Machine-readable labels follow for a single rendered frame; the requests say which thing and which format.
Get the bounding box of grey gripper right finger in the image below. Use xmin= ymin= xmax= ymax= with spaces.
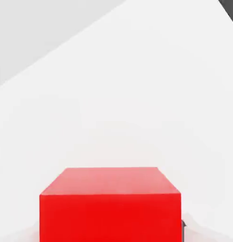
xmin=181 ymin=213 xmax=233 ymax=242

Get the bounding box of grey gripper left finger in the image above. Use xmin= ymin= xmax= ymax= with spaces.
xmin=19 ymin=221 xmax=40 ymax=242

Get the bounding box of small red cube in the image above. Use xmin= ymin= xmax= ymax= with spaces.
xmin=39 ymin=166 xmax=182 ymax=242

